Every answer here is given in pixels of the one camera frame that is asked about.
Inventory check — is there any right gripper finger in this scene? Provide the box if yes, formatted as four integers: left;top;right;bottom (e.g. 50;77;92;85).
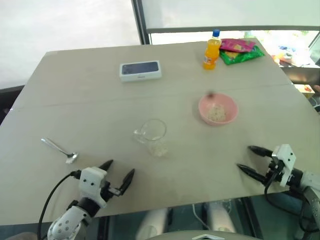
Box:
247;145;274;158
236;163;268;185

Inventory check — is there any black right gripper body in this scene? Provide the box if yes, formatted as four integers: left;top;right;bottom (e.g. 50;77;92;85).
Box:
263;156;287;187

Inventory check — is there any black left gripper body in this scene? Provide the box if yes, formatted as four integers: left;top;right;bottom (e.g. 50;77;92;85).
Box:
99;181;127;203

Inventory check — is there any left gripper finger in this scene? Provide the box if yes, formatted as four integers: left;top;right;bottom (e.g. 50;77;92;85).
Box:
119;168;136;196
98;159;114;173

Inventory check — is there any clear glass measuring cup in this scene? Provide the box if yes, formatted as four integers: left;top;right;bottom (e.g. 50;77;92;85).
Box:
132;118;169;158

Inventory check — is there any white robot left leg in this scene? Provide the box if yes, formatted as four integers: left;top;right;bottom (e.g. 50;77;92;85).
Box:
136;207;174;240

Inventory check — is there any white robot leg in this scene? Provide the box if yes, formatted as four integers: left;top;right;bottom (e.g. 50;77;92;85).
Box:
206;199;237;234
136;207;174;240

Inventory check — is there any white robot right leg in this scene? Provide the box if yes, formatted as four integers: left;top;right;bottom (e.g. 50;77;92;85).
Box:
206;199;237;234

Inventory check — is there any metal spoon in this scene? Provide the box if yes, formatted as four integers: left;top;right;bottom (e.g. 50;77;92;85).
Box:
40;137;79;165

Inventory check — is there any pink bowl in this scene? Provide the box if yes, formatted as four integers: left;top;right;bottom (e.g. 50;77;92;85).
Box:
198;92;239;127

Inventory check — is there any yellow box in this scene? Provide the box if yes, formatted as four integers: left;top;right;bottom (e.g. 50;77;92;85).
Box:
294;84;316;100

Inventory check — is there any grey robot torso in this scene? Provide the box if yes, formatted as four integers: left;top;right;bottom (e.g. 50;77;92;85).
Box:
142;229;261;240

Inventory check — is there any green snack bag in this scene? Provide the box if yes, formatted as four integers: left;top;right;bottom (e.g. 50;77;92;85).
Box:
219;45;266;66

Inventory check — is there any white phone box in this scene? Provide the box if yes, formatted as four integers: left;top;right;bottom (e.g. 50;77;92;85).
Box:
119;59;164;84

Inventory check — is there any orange soda bottle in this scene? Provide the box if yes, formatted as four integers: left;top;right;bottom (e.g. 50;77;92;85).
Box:
202;29;223;71

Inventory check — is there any pink snack bag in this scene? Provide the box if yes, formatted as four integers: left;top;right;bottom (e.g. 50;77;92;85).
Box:
219;38;257;53

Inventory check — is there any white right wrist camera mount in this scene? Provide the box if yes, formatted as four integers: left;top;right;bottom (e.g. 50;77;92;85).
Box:
271;144;297;188

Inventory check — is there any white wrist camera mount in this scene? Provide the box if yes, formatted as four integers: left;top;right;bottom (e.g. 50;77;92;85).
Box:
79;167;109;209
271;144;297;188

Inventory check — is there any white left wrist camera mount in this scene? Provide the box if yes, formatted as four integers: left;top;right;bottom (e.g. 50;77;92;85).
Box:
79;167;109;209

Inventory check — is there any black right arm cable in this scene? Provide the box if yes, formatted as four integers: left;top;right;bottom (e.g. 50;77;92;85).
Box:
264;172;320;234

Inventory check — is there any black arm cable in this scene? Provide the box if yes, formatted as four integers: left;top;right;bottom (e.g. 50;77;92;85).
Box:
264;172;320;234
37;169;82;240

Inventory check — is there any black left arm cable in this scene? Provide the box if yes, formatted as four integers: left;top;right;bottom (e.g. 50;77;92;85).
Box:
37;169;82;240

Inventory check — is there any white cable under table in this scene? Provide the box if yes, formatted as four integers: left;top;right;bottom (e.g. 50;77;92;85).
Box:
191;203;211;231

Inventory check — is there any grey window rail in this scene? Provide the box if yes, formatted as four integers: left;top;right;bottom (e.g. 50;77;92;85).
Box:
146;24;320;35

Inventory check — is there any dark window frame post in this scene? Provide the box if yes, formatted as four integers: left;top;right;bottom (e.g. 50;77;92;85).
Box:
131;0;151;46

